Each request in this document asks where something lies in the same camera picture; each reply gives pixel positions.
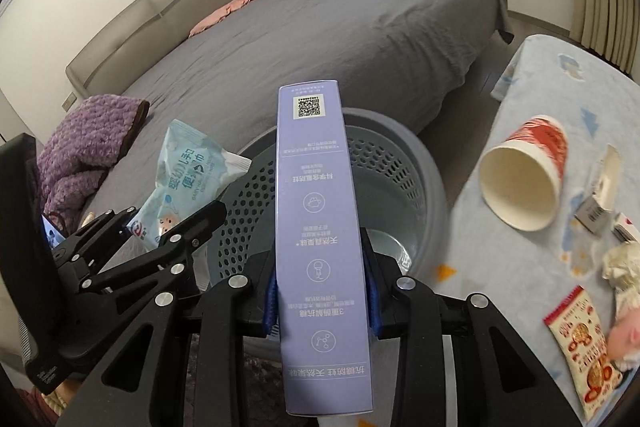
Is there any white paper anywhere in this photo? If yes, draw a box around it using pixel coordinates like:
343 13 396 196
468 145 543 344
602 241 640 290

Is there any purple cardboard box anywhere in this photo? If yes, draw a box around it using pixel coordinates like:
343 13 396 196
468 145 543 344
276 82 375 418

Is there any beige bed headboard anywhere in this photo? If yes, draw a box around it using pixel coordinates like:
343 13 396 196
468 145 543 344
66 0 263 100

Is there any light blue wipes packet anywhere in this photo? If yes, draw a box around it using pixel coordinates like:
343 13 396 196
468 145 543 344
127 119 252 253

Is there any red and white paper cup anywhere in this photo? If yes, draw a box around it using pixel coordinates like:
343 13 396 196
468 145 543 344
479 114 570 230

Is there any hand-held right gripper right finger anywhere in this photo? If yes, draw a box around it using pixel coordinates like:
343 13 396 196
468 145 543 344
360 229 583 427

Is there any red snack packet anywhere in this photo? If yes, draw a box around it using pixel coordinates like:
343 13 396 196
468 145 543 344
544 285 623 420

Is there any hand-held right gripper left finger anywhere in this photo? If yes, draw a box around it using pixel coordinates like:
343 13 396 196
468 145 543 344
55 252 281 427

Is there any white playing card box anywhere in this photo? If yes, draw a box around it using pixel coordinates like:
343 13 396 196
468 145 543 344
611 213 640 244

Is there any pink pillow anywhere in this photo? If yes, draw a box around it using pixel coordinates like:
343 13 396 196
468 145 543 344
189 0 260 38

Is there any bed with grey sheet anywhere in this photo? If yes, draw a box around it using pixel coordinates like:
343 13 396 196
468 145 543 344
42 0 516 258

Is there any light blue printed blanket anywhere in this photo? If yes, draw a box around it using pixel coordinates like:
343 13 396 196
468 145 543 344
440 34 640 427

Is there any grey perforated waste bin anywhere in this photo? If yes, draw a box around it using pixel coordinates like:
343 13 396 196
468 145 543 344
207 107 451 360

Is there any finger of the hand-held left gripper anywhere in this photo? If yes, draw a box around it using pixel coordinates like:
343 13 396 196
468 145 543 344
75 201 228 308
52 206 138 268

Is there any purple fuzzy blanket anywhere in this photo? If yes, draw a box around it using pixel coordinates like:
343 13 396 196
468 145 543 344
37 94 151 220

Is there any small torn white carton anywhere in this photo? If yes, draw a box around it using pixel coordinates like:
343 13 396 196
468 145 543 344
574 144 622 235

